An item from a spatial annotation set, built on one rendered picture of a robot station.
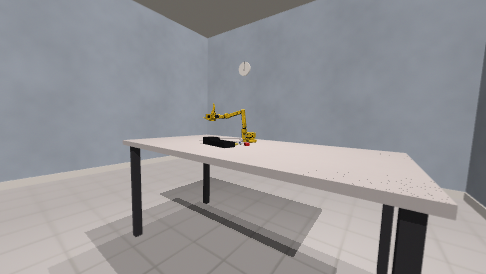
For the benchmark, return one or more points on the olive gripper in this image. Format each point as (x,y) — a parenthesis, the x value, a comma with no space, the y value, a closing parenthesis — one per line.
(210,117)

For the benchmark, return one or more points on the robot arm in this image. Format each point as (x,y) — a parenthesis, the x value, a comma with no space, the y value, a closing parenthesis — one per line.
(250,137)

